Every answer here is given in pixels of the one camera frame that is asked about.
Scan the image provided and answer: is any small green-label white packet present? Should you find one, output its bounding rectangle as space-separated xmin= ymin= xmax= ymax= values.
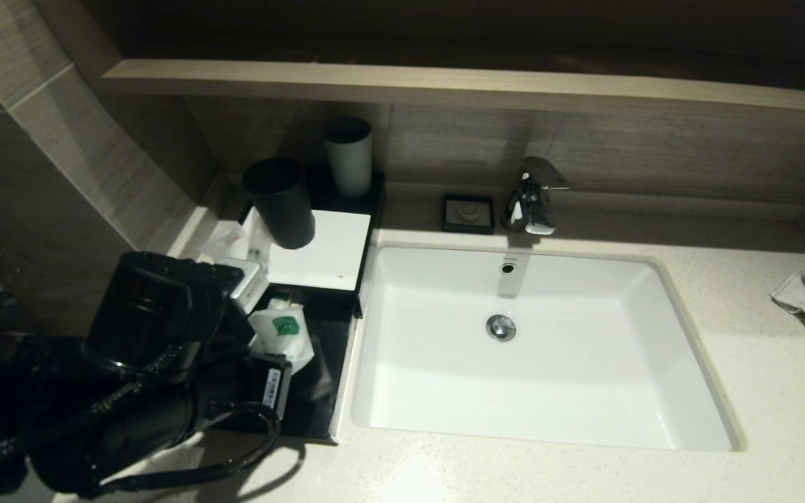
xmin=249 ymin=306 xmax=316 ymax=372

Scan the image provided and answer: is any black box drawer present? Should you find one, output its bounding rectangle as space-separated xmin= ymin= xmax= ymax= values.
xmin=214 ymin=283 xmax=361 ymax=444

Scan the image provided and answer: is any crumpled clear packet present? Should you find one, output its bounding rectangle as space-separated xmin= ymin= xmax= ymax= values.
xmin=196 ymin=222 xmax=253 ymax=265

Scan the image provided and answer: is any black cup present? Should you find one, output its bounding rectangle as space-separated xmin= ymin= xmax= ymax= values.
xmin=242 ymin=158 xmax=317 ymax=250

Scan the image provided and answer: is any grey cup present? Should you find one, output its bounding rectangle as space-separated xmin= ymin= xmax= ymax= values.
xmin=324 ymin=117 xmax=374 ymax=200

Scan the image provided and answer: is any black square soap dish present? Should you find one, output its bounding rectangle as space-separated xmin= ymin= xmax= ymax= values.
xmin=442 ymin=194 xmax=495 ymax=235

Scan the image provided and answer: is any chrome sink drain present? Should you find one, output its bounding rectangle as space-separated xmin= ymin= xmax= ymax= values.
xmin=485 ymin=314 xmax=517 ymax=343

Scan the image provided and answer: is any chrome sink faucet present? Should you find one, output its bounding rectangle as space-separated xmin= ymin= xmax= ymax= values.
xmin=500 ymin=156 xmax=571 ymax=236

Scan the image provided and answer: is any white rectangular sink basin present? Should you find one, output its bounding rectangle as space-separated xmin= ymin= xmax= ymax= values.
xmin=350 ymin=241 xmax=746 ymax=453

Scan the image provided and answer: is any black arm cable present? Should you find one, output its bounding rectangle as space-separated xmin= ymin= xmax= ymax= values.
xmin=92 ymin=402 xmax=282 ymax=493

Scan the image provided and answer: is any wooden wall shelf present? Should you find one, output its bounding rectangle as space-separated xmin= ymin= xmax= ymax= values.
xmin=102 ymin=59 xmax=805 ymax=116

